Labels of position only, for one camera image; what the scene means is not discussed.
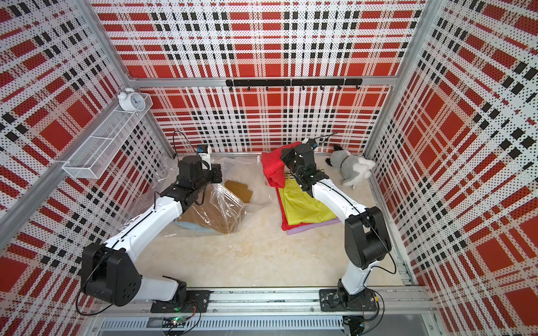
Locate red trousers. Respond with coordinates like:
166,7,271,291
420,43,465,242
276,188,310,235
261,141,301,188

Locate lime green trousers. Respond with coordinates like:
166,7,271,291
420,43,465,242
277,176,337,227

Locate clear plastic vacuum bag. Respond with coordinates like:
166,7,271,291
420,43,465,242
119,153,254,241

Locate purple trousers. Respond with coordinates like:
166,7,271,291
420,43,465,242
286,218,340,235

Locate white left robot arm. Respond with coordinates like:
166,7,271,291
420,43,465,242
79,153,222,307

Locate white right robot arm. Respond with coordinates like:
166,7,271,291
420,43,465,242
280,141,392,312

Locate brown folded trousers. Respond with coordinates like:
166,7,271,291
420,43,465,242
174,180,253,235

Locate light blue folded garment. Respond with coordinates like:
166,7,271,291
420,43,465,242
175,221,218,234

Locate grey white plush toy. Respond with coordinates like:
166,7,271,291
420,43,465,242
326,144,375,189

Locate white alarm clock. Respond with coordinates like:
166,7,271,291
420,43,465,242
117,88,146,112

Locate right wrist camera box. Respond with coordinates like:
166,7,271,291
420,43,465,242
306,139,318,149

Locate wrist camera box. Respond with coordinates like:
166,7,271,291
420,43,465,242
306,139,318,149
197,144,212,165

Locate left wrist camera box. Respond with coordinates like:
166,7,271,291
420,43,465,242
197,144,212,165

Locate black wall hook rail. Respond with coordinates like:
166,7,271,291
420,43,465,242
225,78,364,89

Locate white wire wall shelf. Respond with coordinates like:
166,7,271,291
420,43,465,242
62,92,153,179

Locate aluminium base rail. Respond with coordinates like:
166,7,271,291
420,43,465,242
84,286,445,335

